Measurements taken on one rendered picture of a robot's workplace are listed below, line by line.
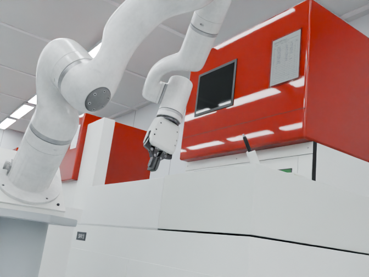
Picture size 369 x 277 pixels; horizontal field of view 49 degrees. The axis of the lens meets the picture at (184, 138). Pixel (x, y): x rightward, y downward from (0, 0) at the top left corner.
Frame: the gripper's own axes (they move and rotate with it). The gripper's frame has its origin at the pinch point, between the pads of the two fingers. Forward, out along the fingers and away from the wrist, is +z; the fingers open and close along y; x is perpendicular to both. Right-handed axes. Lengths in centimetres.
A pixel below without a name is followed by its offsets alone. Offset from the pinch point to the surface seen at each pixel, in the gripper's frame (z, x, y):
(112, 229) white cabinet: 21.5, -12.5, 0.2
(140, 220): 18.6, 5.1, 0.8
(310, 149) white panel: -29, 15, -53
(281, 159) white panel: -26, 1, -54
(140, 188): 9.4, 2.4, 2.7
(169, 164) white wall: -118, -316, -186
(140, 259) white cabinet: 28.7, 8.1, -1.4
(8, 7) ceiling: -167, -274, 57
